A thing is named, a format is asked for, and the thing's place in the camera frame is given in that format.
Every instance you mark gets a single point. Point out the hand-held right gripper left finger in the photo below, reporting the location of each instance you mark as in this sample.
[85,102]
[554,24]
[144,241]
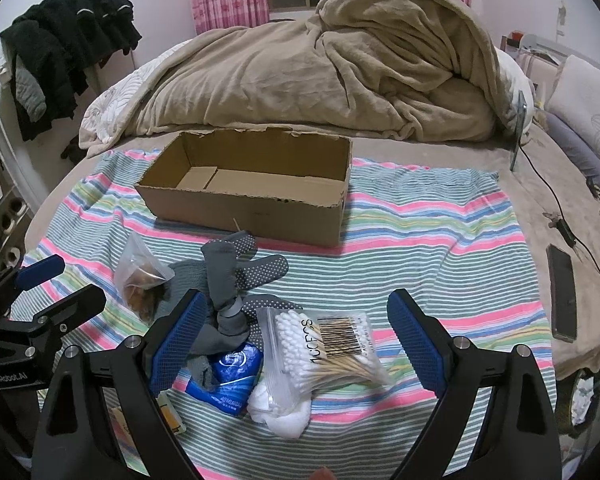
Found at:
[177,345]

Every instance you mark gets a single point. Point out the upright glass panel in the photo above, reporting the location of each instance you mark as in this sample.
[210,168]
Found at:
[519,130]

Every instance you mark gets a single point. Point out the grey padded garment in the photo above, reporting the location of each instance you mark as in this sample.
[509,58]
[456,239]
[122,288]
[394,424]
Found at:
[30,95]

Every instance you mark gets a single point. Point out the pile of black clothes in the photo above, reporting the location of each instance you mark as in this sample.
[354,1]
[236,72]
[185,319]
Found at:
[70,35]

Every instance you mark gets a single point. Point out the striped multicolour cloth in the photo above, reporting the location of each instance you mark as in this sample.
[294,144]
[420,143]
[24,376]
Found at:
[405,230]

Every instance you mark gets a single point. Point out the black charger adapter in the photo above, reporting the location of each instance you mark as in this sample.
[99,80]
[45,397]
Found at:
[566,230]

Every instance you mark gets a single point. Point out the lavender grey pillow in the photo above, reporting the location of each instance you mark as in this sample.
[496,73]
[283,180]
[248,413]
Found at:
[572,147]

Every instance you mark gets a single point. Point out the black smartphone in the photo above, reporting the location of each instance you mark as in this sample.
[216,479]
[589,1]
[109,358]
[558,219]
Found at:
[562,292]

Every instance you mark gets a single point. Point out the beige fleece blanket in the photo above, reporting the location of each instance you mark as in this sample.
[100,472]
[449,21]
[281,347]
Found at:
[330,60]

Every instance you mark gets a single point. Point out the clear bag of brown snacks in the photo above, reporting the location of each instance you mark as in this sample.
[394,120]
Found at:
[140,280]

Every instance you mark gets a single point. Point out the cardboard box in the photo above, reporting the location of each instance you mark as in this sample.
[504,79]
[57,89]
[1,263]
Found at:
[240,210]

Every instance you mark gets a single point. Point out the grey metal rack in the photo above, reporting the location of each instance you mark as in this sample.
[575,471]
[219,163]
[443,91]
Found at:
[0,205]

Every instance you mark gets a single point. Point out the clear bag of cotton swabs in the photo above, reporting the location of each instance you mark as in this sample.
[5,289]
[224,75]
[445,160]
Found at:
[325,355]

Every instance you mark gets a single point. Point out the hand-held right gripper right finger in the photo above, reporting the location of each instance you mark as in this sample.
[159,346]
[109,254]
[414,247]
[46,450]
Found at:
[415,345]

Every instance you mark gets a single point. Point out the small yellow packet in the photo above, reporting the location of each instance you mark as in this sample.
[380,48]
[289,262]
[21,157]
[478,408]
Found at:
[172,415]

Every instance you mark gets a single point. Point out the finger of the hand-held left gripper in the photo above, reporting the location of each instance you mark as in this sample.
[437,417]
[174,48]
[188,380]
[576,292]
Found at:
[40,270]
[72,305]

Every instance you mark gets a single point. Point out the blue tissue packet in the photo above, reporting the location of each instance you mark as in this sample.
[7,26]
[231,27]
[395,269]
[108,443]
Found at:
[232,380]

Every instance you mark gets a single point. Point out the bed with beige sheet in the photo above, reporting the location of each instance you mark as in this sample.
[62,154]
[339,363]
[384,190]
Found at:
[530,200]

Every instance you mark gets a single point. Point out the white floral pillow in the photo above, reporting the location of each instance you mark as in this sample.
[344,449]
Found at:
[590,105]

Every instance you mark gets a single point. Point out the white floral quilt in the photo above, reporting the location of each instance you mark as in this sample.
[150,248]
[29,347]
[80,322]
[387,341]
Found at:
[125,95]

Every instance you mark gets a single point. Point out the grey dotted knit glove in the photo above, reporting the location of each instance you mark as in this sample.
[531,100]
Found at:
[230,330]
[230,265]

